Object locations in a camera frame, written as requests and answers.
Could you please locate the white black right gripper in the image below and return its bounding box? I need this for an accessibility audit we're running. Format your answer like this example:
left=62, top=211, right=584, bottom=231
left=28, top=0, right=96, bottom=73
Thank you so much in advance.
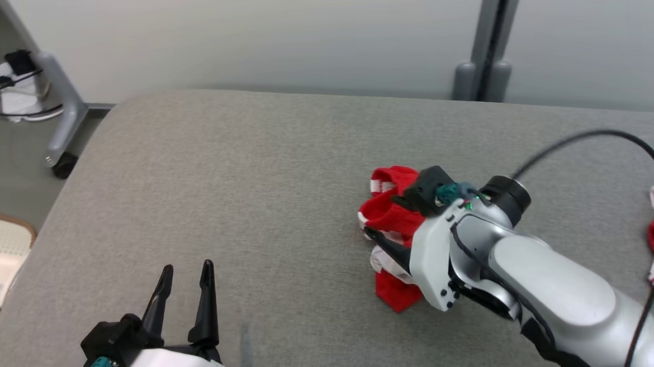
left=363, top=199, right=502, bottom=317

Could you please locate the red shirt with white sleeves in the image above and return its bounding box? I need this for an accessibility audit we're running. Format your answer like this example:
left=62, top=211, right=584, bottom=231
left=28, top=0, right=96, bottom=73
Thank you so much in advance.
left=356, top=164, right=430, bottom=316

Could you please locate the grey rounded partition foot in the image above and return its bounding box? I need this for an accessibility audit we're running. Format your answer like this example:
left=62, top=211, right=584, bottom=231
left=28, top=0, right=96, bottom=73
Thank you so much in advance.
left=451, top=61, right=479, bottom=102
left=487, top=59, right=515, bottom=104

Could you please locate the black caster wheel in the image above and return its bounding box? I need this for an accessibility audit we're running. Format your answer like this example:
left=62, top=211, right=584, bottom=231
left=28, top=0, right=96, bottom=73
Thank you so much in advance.
left=51, top=152, right=80, bottom=180

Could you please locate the short white power strip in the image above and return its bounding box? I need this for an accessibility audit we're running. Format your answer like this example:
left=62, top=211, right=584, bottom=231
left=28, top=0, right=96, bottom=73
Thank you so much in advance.
left=0, top=59, right=44, bottom=116

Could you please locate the black power adapter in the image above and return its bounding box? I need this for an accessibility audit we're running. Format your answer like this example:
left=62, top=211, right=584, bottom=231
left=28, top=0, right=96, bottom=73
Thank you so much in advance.
left=4, top=49, right=36, bottom=75

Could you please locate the teal right camera connector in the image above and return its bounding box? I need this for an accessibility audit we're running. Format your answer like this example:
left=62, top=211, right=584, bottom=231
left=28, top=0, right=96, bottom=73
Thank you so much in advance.
left=436, top=182, right=477, bottom=206

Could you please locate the grey partition leg frame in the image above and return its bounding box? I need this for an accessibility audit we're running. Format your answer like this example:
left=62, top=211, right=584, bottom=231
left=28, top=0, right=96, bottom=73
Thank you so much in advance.
left=0, top=0, right=93, bottom=170

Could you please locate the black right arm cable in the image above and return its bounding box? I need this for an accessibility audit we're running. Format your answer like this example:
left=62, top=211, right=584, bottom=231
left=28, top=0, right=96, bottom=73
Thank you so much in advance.
left=509, top=127, right=654, bottom=367

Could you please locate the grey metal partition post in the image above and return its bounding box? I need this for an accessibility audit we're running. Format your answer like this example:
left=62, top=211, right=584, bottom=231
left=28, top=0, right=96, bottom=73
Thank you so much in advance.
left=466, top=0, right=536, bottom=103

